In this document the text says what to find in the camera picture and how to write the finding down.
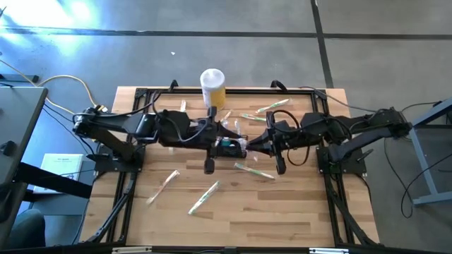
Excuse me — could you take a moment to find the white booklet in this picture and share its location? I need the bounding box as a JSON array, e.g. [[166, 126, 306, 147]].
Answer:
[[33, 153, 85, 195]]

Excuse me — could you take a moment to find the small black device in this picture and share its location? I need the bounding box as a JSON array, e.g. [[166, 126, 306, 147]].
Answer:
[[0, 140, 17, 157]]

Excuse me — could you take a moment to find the grey side table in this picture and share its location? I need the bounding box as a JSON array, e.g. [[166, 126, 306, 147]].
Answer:
[[0, 86, 49, 188]]

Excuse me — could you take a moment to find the black support beam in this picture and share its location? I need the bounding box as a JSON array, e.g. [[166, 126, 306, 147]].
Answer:
[[13, 162, 93, 199]]

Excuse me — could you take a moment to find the person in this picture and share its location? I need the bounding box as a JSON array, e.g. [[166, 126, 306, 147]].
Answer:
[[6, 208, 47, 250]]

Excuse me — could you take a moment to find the silver aluminium extrusion post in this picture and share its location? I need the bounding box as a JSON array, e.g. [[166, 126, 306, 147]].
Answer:
[[112, 246, 153, 254], [309, 248, 350, 254]]

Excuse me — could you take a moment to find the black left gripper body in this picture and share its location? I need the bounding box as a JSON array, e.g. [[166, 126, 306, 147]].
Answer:
[[201, 107, 227, 175]]

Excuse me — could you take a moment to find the black wire toothbrush caddy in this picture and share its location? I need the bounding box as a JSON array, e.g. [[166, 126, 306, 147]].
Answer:
[[210, 135, 248, 159]]

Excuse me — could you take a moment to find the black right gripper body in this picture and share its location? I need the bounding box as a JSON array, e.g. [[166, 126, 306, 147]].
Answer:
[[266, 111, 301, 175]]

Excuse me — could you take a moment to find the blue-grey metal stand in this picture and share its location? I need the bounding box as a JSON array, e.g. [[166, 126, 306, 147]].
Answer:
[[390, 97, 452, 207]]

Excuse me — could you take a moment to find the yellow extension cord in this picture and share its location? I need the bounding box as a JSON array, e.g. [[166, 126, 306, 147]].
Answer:
[[0, 59, 109, 114], [44, 97, 77, 116]]

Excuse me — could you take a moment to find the orange toothbrush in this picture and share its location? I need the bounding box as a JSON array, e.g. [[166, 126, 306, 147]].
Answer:
[[145, 169, 181, 206]]

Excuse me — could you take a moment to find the black aluminium table frame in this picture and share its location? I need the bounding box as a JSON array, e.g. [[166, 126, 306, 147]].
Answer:
[[83, 87, 381, 248]]

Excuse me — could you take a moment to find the yellow wipes canister white lid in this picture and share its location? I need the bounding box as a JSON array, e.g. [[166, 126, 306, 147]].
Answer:
[[199, 68, 227, 110]]

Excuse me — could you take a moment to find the black floor bar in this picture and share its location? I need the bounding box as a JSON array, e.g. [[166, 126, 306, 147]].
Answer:
[[0, 73, 40, 84]]

